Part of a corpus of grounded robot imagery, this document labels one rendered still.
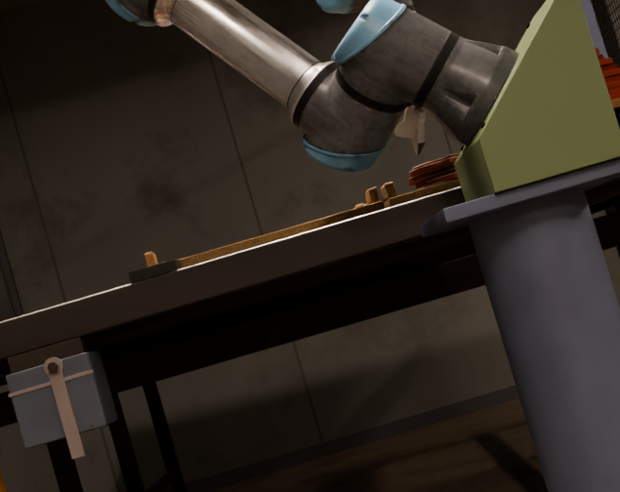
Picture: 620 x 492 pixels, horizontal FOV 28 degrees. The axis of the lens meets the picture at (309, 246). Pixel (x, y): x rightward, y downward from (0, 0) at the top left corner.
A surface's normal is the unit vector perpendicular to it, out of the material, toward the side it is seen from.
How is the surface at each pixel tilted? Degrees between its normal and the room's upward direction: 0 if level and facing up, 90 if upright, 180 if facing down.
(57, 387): 90
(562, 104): 90
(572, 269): 90
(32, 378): 90
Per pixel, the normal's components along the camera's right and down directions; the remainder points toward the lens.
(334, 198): 0.02, -0.07
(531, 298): -0.48, 0.09
